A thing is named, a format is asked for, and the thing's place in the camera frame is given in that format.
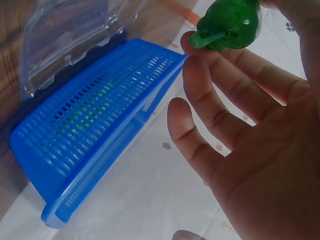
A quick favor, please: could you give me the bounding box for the blue perforated plastic basket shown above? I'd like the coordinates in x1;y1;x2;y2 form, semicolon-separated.
9;37;189;230

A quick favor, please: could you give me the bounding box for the person's right hand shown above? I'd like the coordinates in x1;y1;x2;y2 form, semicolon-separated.
167;0;320;240

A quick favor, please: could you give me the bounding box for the clear plastic clamshell container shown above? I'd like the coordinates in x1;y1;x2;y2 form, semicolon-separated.
18;0;140;101

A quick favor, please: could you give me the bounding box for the green round plastic toy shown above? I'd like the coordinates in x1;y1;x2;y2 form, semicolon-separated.
187;0;260;52

